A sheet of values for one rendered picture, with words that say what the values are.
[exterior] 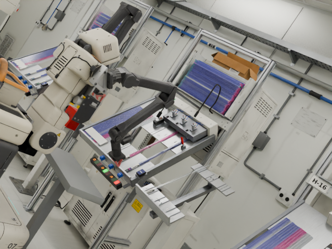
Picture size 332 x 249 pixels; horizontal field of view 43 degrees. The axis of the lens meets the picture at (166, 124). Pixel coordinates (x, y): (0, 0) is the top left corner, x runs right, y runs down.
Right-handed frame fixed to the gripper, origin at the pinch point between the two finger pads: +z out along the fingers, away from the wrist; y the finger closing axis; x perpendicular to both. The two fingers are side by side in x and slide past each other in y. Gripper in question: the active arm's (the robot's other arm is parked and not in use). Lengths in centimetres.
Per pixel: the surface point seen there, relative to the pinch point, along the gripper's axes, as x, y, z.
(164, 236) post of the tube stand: -2, -42, 29
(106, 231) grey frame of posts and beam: 21.2, -12.6, 34.5
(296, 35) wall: -277, 78, 19
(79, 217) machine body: 18, 42, 70
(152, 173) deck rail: -18.8, -9.0, 11.0
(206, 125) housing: -71, -3, 0
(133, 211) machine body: -7.4, 2.0, 47.4
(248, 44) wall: -255, 127, 39
